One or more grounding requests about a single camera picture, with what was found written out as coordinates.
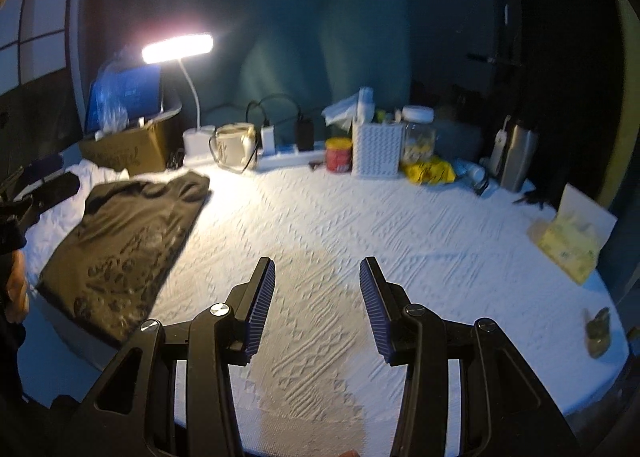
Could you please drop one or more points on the steel tumbler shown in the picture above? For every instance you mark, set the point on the steel tumbler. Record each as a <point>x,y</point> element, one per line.
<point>517,162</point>

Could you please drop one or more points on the white perforated basket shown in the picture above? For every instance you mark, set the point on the white perforated basket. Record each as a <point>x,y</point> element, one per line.
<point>377,152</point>

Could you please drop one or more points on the dark brown t-shirt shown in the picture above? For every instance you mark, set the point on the dark brown t-shirt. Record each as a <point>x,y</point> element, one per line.
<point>125,237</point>

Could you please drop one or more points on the red tin can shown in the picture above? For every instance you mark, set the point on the red tin can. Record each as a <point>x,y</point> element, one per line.
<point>338,157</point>

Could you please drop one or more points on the blue plastic-wrapped box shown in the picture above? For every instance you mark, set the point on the blue plastic-wrapped box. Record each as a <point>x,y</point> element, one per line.
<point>130,87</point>

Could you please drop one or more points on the cardboard box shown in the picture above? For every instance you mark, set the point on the cardboard box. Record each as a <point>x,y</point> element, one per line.
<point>145,147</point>

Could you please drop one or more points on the yellow tissue pack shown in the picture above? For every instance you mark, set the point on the yellow tissue pack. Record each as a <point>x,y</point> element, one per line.
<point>570,242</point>

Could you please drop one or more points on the black power adapter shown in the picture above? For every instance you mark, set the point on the black power adapter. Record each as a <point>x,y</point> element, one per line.
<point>305,134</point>

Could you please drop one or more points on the white desk lamp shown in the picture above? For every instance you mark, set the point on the white desk lamp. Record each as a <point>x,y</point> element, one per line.
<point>180,48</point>

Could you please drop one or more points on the small white bottle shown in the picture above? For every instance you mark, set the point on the small white bottle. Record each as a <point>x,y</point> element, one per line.
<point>472,169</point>

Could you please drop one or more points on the yellow snack bag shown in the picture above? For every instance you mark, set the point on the yellow snack bag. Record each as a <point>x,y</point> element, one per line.
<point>430,172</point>

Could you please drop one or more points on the clear snack jar white lid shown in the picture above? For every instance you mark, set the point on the clear snack jar white lid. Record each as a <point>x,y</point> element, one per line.
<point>417,142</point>

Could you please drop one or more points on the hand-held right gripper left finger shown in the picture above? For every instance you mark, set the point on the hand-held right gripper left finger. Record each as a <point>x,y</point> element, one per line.
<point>262,307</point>

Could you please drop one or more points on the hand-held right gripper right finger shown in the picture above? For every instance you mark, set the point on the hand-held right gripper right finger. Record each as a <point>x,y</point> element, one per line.
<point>372,312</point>

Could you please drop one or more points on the small stone figurine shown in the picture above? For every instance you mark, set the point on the small stone figurine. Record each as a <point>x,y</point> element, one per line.
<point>599,334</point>

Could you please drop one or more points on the white charger plug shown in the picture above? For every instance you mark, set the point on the white charger plug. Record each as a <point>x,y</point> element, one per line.
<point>268,139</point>

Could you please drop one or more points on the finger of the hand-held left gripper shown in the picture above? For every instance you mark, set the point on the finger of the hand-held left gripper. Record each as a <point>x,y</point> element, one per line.
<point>47,164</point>
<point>55,192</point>

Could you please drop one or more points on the person's left hand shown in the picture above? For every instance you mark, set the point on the person's left hand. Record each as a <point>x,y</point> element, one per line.
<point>15,282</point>

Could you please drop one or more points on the white textured tablecloth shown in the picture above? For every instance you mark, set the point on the white textured tablecloth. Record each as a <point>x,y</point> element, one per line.
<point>350,217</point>

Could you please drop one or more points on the cream cartoon mug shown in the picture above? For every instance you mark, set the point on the cream cartoon mug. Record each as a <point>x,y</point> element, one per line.
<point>235,147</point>

